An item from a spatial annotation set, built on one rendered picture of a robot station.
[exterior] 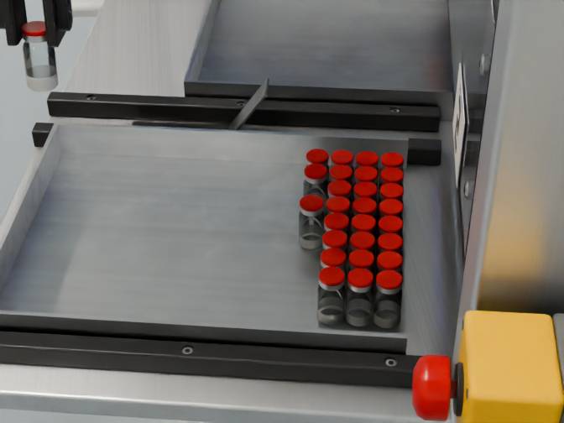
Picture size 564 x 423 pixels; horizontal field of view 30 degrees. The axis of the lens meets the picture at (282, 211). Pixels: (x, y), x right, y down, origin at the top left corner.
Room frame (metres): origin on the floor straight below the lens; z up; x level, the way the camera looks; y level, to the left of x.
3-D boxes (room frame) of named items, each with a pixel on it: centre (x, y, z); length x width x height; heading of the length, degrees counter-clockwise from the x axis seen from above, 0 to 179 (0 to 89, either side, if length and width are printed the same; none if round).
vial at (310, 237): (0.70, -0.03, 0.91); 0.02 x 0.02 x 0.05
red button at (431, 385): (0.43, -0.10, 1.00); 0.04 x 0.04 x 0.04; 84
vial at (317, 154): (0.77, -0.03, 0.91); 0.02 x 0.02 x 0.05
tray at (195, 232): (0.70, 0.06, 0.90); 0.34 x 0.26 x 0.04; 84
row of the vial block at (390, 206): (0.68, -0.09, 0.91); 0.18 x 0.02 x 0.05; 174
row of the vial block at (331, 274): (0.68, -0.05, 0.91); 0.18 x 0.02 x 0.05; 174
